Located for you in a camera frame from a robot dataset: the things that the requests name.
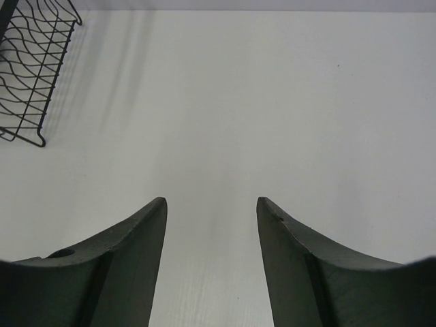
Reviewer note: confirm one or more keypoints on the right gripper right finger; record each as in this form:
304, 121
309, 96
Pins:
313, 280

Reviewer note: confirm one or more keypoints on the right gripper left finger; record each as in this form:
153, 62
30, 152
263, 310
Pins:
108, 279

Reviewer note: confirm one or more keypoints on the black wire dish rack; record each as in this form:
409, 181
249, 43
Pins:
35, 36

